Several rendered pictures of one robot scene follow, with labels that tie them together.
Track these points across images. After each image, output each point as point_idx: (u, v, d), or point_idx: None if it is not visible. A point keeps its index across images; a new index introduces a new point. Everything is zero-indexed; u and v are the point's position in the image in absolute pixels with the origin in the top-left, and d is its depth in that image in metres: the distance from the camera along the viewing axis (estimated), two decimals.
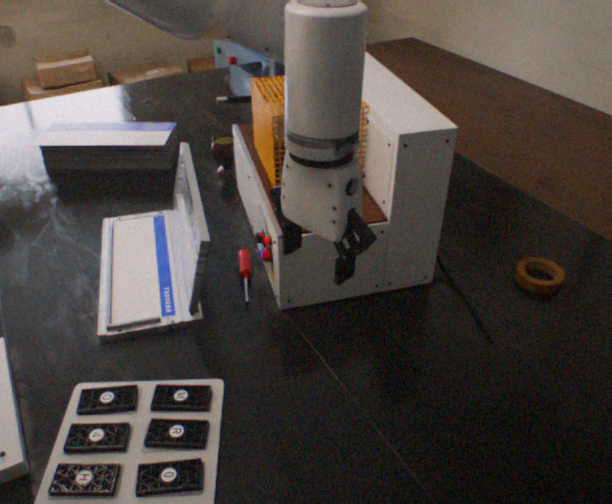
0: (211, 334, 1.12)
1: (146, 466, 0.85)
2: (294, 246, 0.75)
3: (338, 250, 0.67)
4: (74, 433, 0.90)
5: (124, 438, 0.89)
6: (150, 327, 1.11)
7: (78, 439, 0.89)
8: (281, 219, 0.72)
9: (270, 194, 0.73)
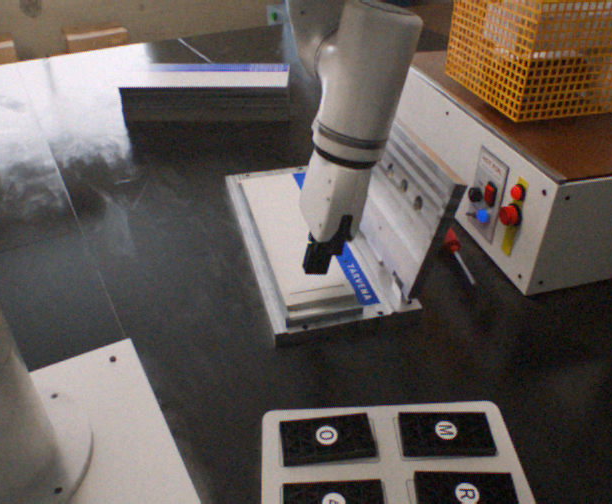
0: (438, 332, 0.75)
1: None
2: (315, 266, 0.73)
3: None
4: (292, 501, 0.53)
5: None
6: (350, 321, 0.74)
7: None
8: None
9: (340, 252, 0.67)
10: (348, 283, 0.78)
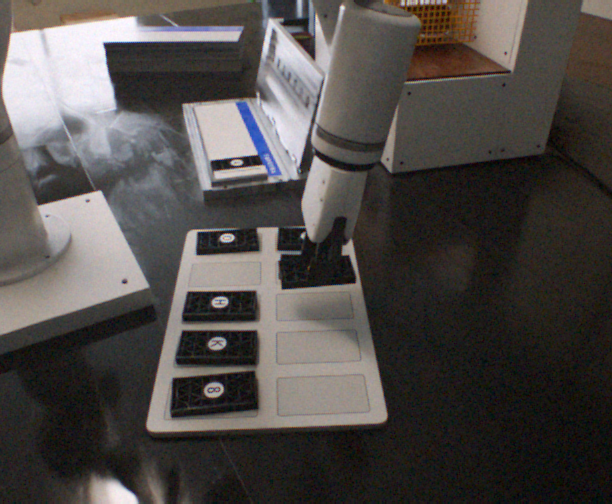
0: None
1: (288, 262, 0.75)
2: (318, 276, 0.71)
3: None
4: (216, 164, 1.07)
5: (261, 161, 1.08)
6: (257, 184, 1.03)
7: (222, 166, 1.07)
8: None
9: (340, 257, 0.64)
10: (263, 167, 1.06)
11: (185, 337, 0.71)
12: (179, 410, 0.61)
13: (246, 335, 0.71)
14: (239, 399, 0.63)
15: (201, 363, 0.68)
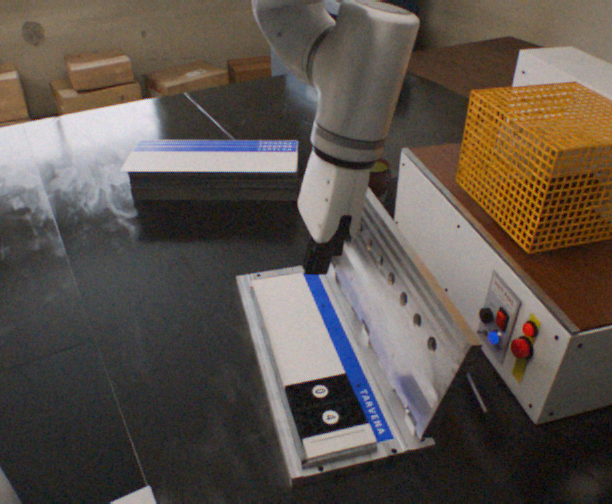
0: (450, 469, 0.75)
1: (293, 386, 0.83)
2: (315, 266, 0.73)
3: None
4: (303, 420, 0.78)
5: (364, 415, 0.79)
6: (364, 461, 0.74)
7: (312, 426, 0.78)
8: None
9: (340, 253, 0.67)
10: (369, 428, 0.77)
11: None
12: None
13: None
14: None
15: None
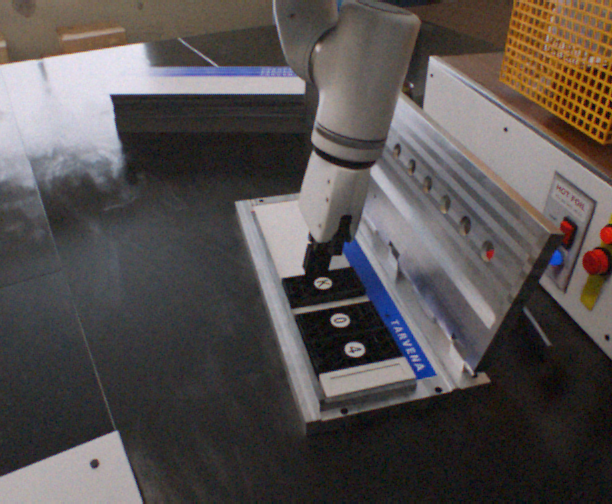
0: (511, 414, 0.58)
1: (306, 315, 0.66)
2: (315, 266, 0.73)
3: None
4: (319, 353, 0.61)
5: (397, 346, 0.62)
6: (400, 402, 0.57)
7: (331, 359, 0.60)
8: None
9: (340, 252, 0.67)
10: (405, 362, 0.60)
11: (287, 284, 0.71)
12: None
13: (344, 272, 0.73)
14: None
15: (315, 303, 0.69)
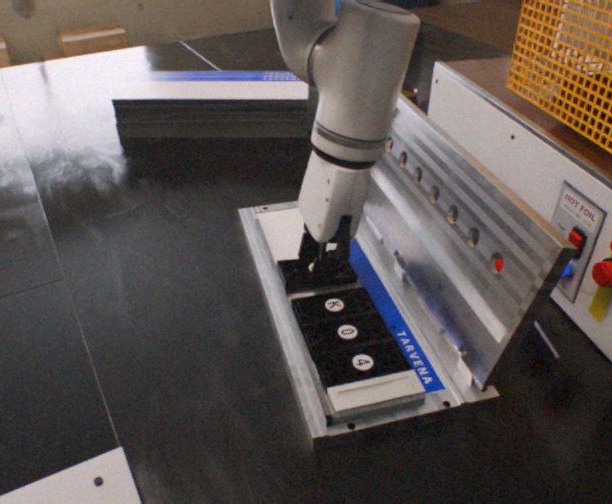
0: (521, 428, 0.57)
1: (313, 326, 0.65)
2: (320, 276, 0.71)
3: None
4: (327, 366, 0.60)
5: (406, 359, 0.61)
6: (408, 417, 0.56)
7: (339, 372, 0.60)
8: None
9: (347, 256, 0.65)
10: (414, 375, 0.59)
11: (297, 305, 0.69)
12: (293, 282, 0.71)
13: (356, 293, 0.70)
14: (341, 274, 0.73)
15: None
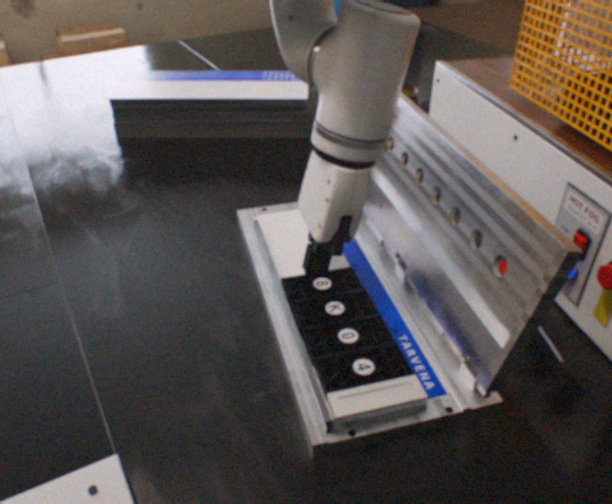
0: (524, 434, 0.56)
1: (313, 330, 0.64)
2: (315, 266, 0.73)
3: None
4: (327, 371, 0.59)
5: (408, 364, 0.60)
6: (410, 423, 0.55)
7: (339, 377, 0.58)
8: None
9: (340, 252, 0.67)
10: (416, 380, 0.58)
11: (297, 308, 0.67)
12: (297, 301, 0.68)
13: (357, 296, 0.69)
14: (347, 288, 0.70)
15: None
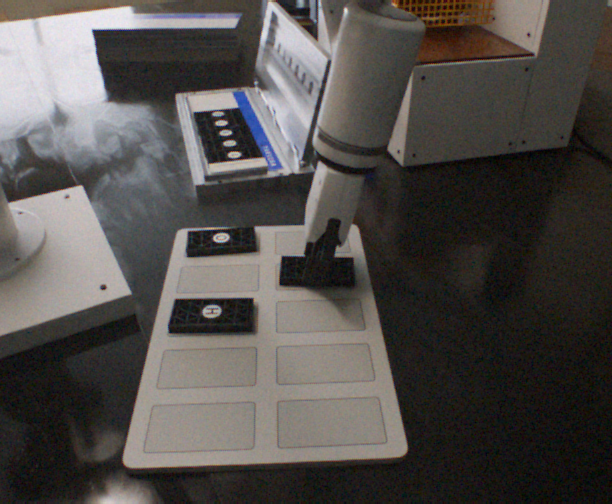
0: None
1: (209, 141, 1.03)
2: (315, 276, 0.71)
3: None
4: (212, 156, 0.98)
5: (261, 153, 0.98)
6: (256, 178, 0.94)
7: (218, 159, 0.97)
8: (333, 257, 0.68)
9: (331, 259, 0.64)
10: (263, 159, 0.96)
11: (202, 134, 1.06)
12: (203, 130, 1.07)
13: (242, 129, 1.08)
14: (237, 125, 1.09)
15: None
